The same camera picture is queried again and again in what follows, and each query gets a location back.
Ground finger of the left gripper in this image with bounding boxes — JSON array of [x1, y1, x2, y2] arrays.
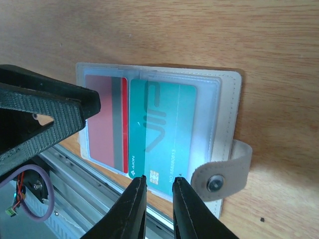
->
[[0, 65, 101, 174]]

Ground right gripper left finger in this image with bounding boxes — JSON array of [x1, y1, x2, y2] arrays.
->
[[84, 175, 147, 239]]

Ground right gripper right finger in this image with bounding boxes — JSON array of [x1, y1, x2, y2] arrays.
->
[[172, 177, 238, 239]]

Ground white card holder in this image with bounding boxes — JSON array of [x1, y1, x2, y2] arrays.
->
[[76, 63, 252, 217]]

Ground red card in holder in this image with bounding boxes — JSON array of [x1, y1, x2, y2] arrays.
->
[[85, 75, 128, 174]]

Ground left circuit board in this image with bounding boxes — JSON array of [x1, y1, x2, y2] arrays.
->
[[5, 208, 17, 217]]

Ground aluminium front rail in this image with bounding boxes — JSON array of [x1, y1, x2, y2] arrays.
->
[[0, 145, 174, 239]]

